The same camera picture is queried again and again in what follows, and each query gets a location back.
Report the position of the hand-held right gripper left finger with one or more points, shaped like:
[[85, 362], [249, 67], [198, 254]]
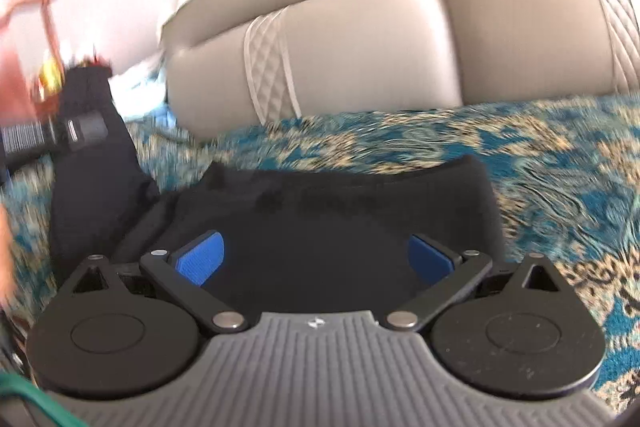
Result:
[[200, 257]]

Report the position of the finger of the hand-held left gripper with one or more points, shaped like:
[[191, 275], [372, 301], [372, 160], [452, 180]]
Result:
[[85, 132]]

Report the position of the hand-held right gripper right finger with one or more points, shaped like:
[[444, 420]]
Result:
[[427, 257]]

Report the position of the black pants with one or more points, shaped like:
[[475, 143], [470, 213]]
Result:
[[325, 217]]

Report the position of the person's left forearm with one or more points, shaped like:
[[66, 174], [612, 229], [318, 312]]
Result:
[[4, 257]]

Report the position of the white and light blue cloth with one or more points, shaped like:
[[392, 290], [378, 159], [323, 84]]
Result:
[[137, 87]]

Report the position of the pink object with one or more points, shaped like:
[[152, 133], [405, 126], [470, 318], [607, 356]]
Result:
[[22, 57]]

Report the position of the teal paisley patterned blanket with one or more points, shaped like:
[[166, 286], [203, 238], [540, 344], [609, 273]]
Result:
[[550, 167]]

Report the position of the beige leather sofa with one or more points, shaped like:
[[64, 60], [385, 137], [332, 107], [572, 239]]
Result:
[[375, 7]]

